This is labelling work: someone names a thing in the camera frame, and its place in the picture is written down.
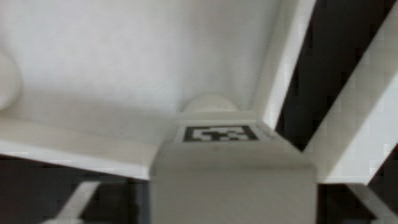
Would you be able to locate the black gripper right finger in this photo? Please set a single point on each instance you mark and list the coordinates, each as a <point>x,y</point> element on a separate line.
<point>353,206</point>

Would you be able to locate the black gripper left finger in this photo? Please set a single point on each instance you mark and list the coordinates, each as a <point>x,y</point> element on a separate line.
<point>106,203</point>

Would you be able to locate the white table leg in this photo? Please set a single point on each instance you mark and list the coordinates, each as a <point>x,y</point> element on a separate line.
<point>230,175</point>

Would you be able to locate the white square tabletop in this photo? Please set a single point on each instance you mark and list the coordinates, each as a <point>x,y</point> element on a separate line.
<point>120,58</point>

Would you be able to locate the white U-shaped fence wall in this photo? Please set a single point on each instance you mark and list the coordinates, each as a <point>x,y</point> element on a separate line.
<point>358,134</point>

